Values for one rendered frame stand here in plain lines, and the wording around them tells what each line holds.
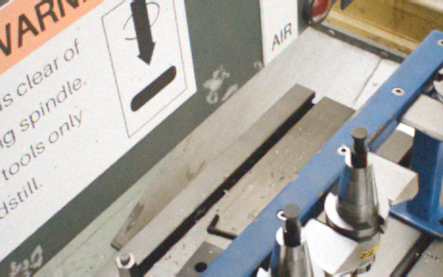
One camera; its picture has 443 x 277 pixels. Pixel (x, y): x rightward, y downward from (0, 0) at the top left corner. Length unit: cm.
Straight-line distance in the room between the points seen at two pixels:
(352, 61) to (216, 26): 121
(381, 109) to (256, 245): 23
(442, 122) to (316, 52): 71
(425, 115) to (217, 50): 57
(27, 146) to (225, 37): 13
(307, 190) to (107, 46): 53
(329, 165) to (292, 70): 76
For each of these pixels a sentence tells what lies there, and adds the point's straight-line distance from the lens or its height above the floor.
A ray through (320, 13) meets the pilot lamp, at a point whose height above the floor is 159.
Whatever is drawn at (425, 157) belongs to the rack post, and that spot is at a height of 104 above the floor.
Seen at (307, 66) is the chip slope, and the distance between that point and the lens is 164.
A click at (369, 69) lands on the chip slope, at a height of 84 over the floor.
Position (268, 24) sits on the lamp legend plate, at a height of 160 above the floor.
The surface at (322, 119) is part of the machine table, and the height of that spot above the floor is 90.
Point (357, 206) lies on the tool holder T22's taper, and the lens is 84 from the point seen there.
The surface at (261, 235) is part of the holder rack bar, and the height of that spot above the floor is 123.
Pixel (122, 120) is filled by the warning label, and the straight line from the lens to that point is 39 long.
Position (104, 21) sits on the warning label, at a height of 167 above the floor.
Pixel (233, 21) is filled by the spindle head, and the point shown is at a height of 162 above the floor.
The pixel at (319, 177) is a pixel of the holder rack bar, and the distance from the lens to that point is 89.
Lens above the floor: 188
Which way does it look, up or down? 45 degrees down
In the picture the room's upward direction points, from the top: 3 degrees counter-clockwise
